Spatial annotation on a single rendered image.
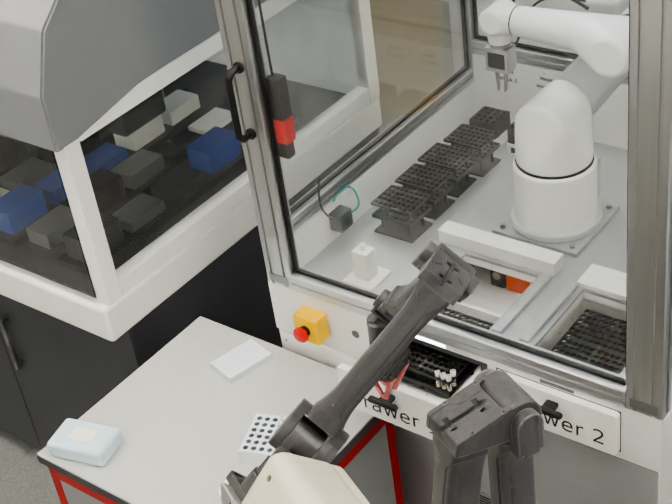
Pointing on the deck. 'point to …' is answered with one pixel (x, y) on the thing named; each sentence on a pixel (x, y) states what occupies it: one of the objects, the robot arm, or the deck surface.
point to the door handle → (236, 104)
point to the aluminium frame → (655, 351)
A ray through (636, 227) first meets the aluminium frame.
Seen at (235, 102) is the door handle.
